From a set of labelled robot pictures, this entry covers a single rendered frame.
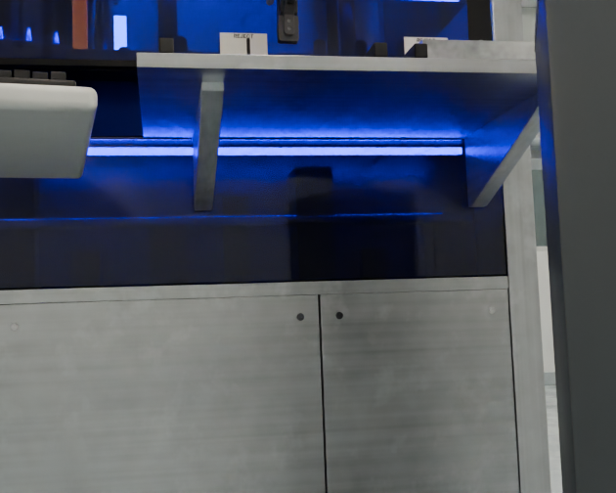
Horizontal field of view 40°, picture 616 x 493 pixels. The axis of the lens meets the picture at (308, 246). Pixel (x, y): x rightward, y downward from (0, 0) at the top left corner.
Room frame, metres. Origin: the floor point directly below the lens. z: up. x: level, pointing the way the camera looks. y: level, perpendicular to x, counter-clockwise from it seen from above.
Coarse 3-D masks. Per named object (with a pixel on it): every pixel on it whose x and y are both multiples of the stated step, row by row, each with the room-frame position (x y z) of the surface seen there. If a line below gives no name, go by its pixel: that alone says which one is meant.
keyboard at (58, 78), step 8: (0, 72) 0.94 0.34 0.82; (8, 72) 0.94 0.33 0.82; (16, 72) 0.94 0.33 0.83; (24, 72) 0.95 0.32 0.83; (32, 72) 0.95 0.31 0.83; (40, 72) 0.95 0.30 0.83; (56, 72) 0.96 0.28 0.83; (64, 72) 0.96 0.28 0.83; (0, 80) 0.93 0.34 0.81; (8, 80) 0.93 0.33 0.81; (16, 80) 0.93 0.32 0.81; (24, 80) 0.94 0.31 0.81; (32, 80) 0.94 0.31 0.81; (40, 80) 0.94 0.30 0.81; (48, 80) 0.94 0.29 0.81; (56, 80) 0.95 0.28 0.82; (64, 80) 0.95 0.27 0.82; (72, 80) 0.95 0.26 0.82
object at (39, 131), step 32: (0, 96) 0.91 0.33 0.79; (32, 96) 0.92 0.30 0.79; (64, 96) 0.93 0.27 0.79; (96, 96) 0.94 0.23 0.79; (0, 128) 1.00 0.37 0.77; (32, 128) 1.01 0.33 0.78; (64, 128) 1.01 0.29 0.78; (0, 160) 1.19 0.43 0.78; (32, 160) 1.20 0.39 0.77; (64, 160) 1.21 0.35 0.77
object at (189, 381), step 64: (0, 320) 1.40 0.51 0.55; (64, 320) 1.42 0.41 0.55; (128, 320) 1.44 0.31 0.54; (192, 320) 1.46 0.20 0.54; (256, 320) 1.48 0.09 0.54; (320, 320) 1.50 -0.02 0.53; (384, 320) 1.52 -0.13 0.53; (448, 320) 1.54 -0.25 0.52; (0, 384) 1.40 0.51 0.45; (64, 384) 1.42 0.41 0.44; (128, 384) 1.44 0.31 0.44; (192, 384) 1.46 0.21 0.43; (256, 384) 1.48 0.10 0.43; (320, 384) 1.50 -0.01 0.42; (384, 384) 1.52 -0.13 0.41; (448, 384) 1.54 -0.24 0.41; (512, 384) 1.56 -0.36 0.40; (0, 448) 1.40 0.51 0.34; (64, 448) 1.42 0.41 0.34; (128, 448) 1.44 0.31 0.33; (192, 448) 1.46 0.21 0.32; (256, 448) 1.48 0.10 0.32; (320, 448) 1.49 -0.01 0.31; (384, 448) 1.51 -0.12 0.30; (448, 448) 1.53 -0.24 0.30; (512, 448) 1.56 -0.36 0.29
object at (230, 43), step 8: (224, 32) 1.47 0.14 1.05; (224, 40) 1.47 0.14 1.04; (232, 40) 1.47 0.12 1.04; (240, 40) 1.47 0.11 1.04; (256, 40) 1.48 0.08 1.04; (264, 40) 1.48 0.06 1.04; (224, 48) 1.47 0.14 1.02; (232, 48) 1.47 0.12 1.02; (240, 48) 1.47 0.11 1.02; (256, 48) 1.48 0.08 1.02; (264, 48) 1.48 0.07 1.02
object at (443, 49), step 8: (424, 40) 1.15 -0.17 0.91; (432, 40) 1.15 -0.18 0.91; (440, 40) 1.15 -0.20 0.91; (448, 40) 1.15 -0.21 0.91; (456, 40) 1.15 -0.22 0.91; (464, 40) 1.16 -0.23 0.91; (472, 40) 1.16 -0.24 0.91; (480, 40) 1.16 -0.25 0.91; (432, 48) 1.15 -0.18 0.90; (440, 48) 1.15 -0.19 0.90; (448, 48) 1.15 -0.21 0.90; (456, 48) 1.15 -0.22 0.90; (464, 48) 1.16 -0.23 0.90; (472, 48) 1.16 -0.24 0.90; (480, 48) 1.16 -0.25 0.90; (488, 48) 1.16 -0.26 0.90; (496, 48) 1.16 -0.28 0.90; (504, 48) 1.17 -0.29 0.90; (512, 48) 1.17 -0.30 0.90; (520, 48) 1.17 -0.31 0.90; (528, 48) 1.17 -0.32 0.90; (432, 56) 1.15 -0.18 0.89; (440, 56) 1.15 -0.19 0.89; (448, 56) 1.15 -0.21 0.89; (456, 56) 1.15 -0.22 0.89; (464, 56) 1.16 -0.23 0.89; (472, 56) 1.16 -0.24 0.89; (480, 56) 1.16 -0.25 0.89; (488, 56) 1.16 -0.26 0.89; (496, 56) 1.16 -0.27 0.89; (504, 56) 1.17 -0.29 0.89; (512, 56) 1.17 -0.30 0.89; (520, 56) 1.17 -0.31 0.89; (528, 56) 1.17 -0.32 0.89
